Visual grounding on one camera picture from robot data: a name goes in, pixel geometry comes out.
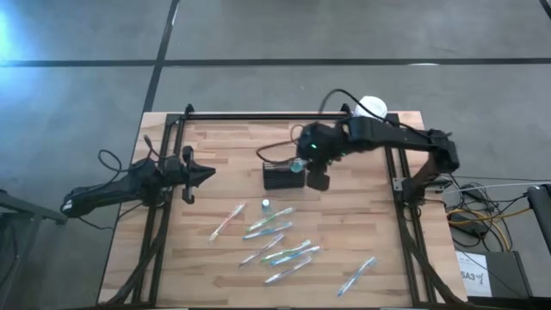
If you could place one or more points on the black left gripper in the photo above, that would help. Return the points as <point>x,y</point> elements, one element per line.
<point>188,172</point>

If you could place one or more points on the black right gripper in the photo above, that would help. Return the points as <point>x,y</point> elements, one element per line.
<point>316,144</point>

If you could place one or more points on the small white-capped toothpaste tube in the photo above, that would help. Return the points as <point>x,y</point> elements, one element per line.
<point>265,203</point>
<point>296,166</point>

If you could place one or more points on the blue packaged toothbrush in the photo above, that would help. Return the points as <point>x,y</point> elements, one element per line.
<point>356,277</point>
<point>295,255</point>
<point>267,231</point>

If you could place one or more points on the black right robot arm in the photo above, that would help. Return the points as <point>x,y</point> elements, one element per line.
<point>400,138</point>

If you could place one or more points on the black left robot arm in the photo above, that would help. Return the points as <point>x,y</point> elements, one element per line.
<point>107,189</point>

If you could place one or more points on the wipes canister with white lid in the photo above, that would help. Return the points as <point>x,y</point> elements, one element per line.
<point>372,105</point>

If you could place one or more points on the black power adapter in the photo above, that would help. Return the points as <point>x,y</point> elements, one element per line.
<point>469,226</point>

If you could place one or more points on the black metal stand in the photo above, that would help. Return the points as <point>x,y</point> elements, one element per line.
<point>26,208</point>

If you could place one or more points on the white paper sheet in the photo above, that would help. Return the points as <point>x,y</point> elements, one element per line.
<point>473,275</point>

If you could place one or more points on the black flat box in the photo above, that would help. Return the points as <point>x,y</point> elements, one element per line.
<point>508,275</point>

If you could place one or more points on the black metal table frame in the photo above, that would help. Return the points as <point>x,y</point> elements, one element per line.
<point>258,116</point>

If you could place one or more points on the black cylindrical post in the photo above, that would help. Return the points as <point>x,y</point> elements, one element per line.
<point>542,211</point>

